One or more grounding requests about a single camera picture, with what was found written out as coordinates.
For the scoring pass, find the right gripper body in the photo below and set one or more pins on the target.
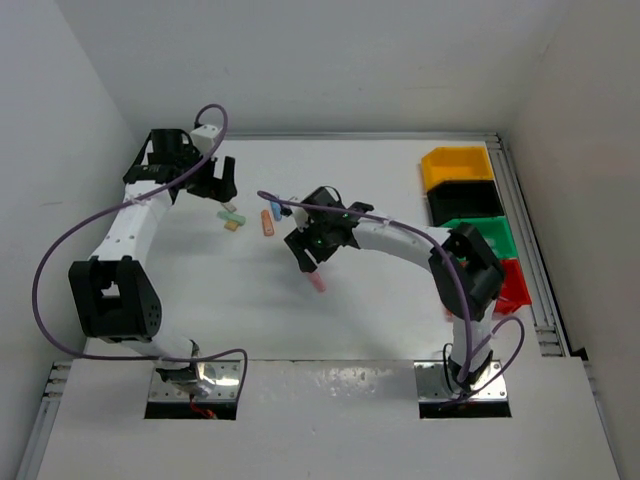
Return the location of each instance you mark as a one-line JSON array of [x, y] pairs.
[[317, 235]]

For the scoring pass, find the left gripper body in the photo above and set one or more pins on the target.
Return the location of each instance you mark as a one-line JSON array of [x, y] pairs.
[[202, 182]]

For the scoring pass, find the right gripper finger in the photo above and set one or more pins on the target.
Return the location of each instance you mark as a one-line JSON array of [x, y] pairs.
[[294, 241], [306, 263]]

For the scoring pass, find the orange translucent highlighter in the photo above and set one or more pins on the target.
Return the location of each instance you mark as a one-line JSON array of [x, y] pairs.
[[267, 223]]

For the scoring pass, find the blue highlighter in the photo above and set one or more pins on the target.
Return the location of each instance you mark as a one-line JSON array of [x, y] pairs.
[[276, 210]]

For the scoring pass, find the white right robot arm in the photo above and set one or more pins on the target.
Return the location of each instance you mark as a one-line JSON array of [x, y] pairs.
[[430, 248]]

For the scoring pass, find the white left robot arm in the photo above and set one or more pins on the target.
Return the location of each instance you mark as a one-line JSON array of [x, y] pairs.
[[115, 300]]

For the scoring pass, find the grey white eraser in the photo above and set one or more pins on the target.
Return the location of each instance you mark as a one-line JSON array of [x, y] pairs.
[[230, 206]]

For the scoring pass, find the green highlighter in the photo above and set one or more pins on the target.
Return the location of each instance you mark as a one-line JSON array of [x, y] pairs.
[[231, 217]]

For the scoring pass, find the black bin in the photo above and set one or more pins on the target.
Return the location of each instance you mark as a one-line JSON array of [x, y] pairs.
[[463, 199]]

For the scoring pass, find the yellow bin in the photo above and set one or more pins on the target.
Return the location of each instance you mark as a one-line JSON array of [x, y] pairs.
[[445, 164]]

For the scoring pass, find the green bin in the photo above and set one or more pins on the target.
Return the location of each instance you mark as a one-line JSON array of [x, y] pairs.
[[496, 232]]

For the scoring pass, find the red bin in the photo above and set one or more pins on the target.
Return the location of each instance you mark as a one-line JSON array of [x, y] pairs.
[[512, 290]]

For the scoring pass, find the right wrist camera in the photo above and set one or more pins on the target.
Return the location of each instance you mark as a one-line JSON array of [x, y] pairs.
[[301, 218]]

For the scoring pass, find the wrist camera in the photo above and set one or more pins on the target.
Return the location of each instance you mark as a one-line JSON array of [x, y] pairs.
[[204, 137], [301, 218]]

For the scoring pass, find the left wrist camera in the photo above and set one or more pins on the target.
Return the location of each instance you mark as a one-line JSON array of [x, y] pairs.
[[204, 137]]

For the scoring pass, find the left base plate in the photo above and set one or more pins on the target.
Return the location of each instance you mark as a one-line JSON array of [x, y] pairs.
[[215, 382]]

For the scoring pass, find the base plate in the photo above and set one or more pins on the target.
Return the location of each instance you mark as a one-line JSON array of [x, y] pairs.
[[215, 382], [433, 388]]

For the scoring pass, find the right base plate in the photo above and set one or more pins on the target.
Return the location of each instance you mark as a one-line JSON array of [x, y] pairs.
[[433, 388]]

